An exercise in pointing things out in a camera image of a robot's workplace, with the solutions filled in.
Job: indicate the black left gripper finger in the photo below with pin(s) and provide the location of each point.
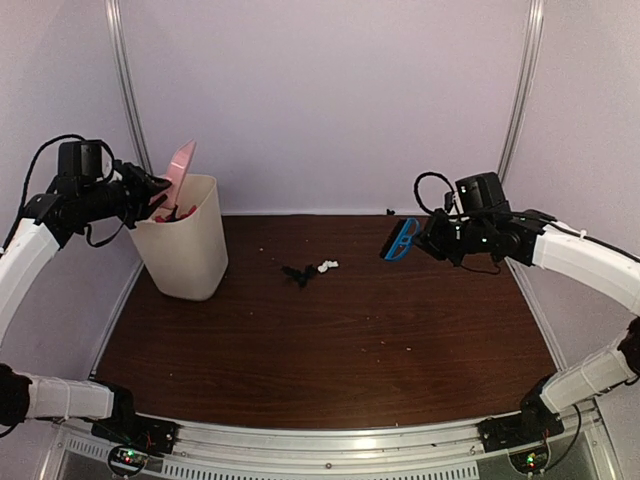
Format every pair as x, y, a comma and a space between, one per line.
156, 183
156, 202

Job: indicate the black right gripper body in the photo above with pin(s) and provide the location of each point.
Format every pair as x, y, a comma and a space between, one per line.
445, 241

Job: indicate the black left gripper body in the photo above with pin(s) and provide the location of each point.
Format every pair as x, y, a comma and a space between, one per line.
137, 192

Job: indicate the pink plastic dustpan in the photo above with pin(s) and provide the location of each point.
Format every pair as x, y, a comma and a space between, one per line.
177, 171

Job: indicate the blue hand brush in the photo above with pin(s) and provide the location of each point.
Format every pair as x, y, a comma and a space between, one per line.
400, 241

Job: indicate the white paper scrap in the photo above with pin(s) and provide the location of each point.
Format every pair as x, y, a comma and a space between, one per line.
327, 265

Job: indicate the black paper scrap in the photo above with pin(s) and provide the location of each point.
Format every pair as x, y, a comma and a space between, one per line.
300, 277

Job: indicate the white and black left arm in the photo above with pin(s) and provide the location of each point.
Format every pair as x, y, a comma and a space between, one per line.
81, 193

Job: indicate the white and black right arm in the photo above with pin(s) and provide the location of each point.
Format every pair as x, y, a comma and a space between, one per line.
480, 221

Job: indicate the scraps inside bin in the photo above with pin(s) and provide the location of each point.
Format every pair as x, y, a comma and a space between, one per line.
175, 212

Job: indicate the cream plastic waste bin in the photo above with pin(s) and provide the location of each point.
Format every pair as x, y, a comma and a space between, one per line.
187, 258

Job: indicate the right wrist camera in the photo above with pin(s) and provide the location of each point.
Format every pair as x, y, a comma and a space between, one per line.
452, 204

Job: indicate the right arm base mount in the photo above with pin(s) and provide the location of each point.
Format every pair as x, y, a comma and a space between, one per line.
524, 434

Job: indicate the front aluminium rail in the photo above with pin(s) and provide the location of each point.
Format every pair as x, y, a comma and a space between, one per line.
451, 450

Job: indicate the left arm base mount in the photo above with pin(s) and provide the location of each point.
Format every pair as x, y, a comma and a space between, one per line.
137, 438

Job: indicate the right aluminium frame post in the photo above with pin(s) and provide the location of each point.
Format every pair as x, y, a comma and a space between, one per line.
529, 60

